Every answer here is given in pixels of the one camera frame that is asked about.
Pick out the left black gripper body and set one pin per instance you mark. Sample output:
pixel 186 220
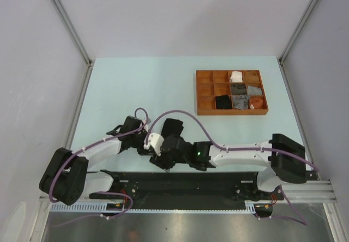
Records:
pixel 138 141

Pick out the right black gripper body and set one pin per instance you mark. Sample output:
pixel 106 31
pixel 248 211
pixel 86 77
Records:
pixel 168 159

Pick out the black underwear beige waistband back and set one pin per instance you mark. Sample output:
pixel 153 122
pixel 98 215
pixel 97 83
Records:
pixel 172 127

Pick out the black underwear beige waistband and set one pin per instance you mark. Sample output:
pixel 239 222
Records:
pixel 172 127
pixel 223 102

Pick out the black underwear beige waistband front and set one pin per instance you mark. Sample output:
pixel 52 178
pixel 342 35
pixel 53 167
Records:
pixel 223 102

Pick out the grey striped boxer underwear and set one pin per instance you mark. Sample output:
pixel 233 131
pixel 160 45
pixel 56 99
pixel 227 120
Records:
pixel 240 102

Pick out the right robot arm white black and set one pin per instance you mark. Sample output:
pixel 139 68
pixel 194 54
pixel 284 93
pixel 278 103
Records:
pixel 281 158

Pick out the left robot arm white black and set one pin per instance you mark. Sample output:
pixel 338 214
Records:
pixel 67 176

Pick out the wooden compartment tray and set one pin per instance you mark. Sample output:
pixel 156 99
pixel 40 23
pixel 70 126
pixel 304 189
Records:
pixel 212 83

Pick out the dark grey rolled cloth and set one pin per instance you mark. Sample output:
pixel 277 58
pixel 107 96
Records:
pixel 238 89

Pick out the orange rolled cloth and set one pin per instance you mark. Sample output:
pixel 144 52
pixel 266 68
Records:
pixel 256 103

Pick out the white rolled cloth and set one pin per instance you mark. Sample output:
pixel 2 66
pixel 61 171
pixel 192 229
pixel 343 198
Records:
pixel 236 77

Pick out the light grey rolled cloth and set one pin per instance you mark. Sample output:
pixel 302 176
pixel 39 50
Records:
pixel 251 90

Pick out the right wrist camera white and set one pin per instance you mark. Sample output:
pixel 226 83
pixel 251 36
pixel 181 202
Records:
pixel 155 142

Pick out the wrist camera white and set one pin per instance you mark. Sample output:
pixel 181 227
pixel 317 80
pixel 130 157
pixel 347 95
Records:
pixel 146 123
pixel 155 142

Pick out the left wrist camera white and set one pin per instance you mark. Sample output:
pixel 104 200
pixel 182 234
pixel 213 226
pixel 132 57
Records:
pixel 146 123

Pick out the white slotted cable duct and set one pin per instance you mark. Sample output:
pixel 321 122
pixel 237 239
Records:
pixel 111 208

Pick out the aluminium front rail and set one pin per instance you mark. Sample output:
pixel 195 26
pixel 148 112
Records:
pixel 308 191

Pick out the left aluminium frame post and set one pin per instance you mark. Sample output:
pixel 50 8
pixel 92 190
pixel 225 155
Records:
pixel 72 32

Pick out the aluminium frame post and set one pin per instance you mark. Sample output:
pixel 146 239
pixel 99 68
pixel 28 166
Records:
pixel 299 28
pixel 72 32

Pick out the right aluminium frame post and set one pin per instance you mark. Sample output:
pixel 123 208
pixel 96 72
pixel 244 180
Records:
pixel 299 28

